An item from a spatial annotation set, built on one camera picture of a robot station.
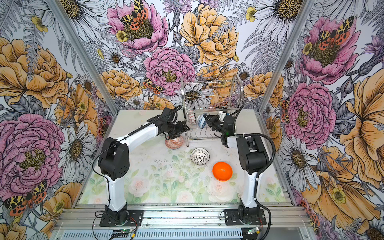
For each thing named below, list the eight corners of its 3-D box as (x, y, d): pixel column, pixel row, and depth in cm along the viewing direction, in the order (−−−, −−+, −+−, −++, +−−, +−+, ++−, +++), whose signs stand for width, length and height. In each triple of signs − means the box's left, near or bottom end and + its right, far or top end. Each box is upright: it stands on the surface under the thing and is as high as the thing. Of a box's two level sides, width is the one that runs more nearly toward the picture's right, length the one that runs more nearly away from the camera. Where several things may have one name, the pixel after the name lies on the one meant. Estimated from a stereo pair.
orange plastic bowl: (213, 182, 87) (213, 179, 83) (211, 165, 94) (212, 161, 90) (232, 182, 87) (233, 179, 83) (229, 165, 94) (231, 161, 90)
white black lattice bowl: (190, 165, 94) (190, 161, 90) (191, 151, 100) (190, 147, 97) (209, 165, 94) (210, 161, 91) (208, 151, 100) (209, 147, 97)
